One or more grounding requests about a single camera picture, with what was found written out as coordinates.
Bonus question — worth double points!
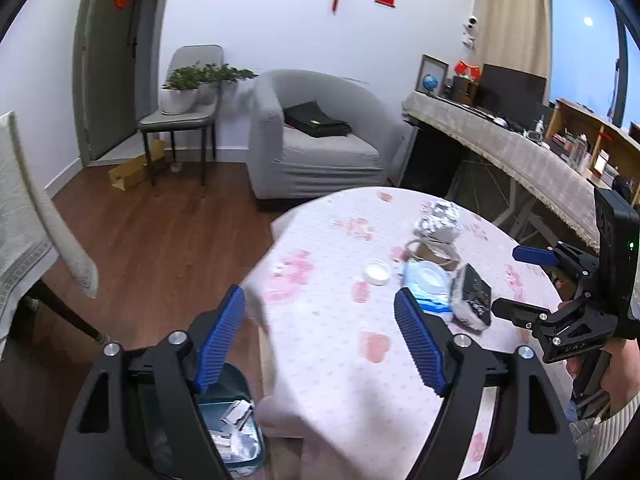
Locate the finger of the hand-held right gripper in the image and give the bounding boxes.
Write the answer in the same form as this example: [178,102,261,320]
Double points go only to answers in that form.
[491,297,556,330]
[512,244,568,271]

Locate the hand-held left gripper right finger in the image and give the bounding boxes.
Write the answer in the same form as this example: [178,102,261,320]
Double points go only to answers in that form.
[394,287,583,480]

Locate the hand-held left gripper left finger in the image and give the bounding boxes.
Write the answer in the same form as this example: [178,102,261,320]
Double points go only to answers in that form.
[54,284,247,480]

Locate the brown cardboard tape roll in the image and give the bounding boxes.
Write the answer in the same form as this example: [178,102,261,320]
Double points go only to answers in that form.
[404,240,461,269]

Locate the teal trash bin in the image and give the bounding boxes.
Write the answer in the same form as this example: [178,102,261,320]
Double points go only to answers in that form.
[192,362,265,477]

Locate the person's right forearm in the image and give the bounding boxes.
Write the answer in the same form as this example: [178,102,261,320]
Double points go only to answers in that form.
[570,394,640,480]

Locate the person's right hand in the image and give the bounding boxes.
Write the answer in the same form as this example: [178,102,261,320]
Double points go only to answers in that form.
[566,337,640,408]

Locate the black and white packet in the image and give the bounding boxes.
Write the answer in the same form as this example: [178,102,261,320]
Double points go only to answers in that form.
[448,262,494,334]

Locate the blue clear plastic packet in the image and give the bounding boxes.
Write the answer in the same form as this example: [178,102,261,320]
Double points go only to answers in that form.
[401,258,454,319]

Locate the white round lid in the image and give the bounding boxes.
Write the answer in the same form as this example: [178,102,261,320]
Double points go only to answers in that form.
[364,260,392,286]

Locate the pink floral tablecloth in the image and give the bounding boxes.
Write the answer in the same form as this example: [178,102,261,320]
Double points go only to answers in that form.
[245,186,576,480]

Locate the white paper scraps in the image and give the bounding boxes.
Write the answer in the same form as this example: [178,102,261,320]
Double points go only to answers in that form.
[207,400,261,463]

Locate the crumpled foil ball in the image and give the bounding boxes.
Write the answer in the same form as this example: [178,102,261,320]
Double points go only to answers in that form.
[412,199,462,242]

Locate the desk with beige cloth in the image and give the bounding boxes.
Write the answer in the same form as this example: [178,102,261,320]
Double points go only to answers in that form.
[401,91,602,254]

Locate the wooden shelf unit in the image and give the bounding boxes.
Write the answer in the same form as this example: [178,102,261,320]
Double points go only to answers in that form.
[542,98,640,192]

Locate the dark table leg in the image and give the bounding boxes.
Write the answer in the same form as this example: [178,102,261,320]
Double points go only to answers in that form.
[27,280,107,347]

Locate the black monitor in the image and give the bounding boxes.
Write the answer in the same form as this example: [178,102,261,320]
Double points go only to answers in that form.
[475,63,548,117]

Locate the flat cardboard box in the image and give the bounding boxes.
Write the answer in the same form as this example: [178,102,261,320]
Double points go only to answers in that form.
[108,137,169,192]

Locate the red gift box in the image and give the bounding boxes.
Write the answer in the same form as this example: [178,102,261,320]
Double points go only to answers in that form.
[454,60,484,81]

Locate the grey armchair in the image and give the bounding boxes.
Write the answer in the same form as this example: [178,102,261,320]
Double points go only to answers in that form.
[246,69,408,201]

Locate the beige curtain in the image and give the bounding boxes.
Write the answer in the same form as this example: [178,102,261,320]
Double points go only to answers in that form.
[472,0,553,106]

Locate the folded black cloth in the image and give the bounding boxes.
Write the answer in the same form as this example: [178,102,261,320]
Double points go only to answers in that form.
[283,101,352,139]

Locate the beige patterned table cloth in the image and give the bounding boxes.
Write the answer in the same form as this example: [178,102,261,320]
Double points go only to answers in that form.
[0,110,100,348]

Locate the potted plant in white pot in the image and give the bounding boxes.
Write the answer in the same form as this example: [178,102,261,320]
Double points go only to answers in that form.
[160,65,211,116]

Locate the small potted plant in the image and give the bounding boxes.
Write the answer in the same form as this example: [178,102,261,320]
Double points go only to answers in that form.
[197,62,259,107]

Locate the grey dining chair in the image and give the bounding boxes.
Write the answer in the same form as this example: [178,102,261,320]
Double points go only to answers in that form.
[138,44,225,187]

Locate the grey door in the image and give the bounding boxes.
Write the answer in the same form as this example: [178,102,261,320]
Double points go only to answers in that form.
[74,0,173,167]

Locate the picture frame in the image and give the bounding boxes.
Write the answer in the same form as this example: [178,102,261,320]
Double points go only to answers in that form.
[416,54,450,96]

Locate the white security camera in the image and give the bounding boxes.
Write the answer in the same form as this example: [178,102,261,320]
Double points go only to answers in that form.
[460,14,480,50]

